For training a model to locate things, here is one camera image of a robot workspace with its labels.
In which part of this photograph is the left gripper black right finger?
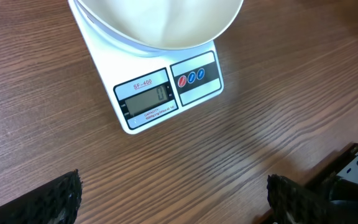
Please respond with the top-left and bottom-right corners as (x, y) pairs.
(267, 174), (330, 224)

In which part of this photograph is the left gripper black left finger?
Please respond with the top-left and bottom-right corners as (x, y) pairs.
(0, 169), (83, 224)

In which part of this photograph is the white digital kitchen scale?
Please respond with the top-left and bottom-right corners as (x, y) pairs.
(69, 1), (224, 134)

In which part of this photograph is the white round bowl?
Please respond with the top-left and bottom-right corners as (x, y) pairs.
(78, 0), (243, 50)

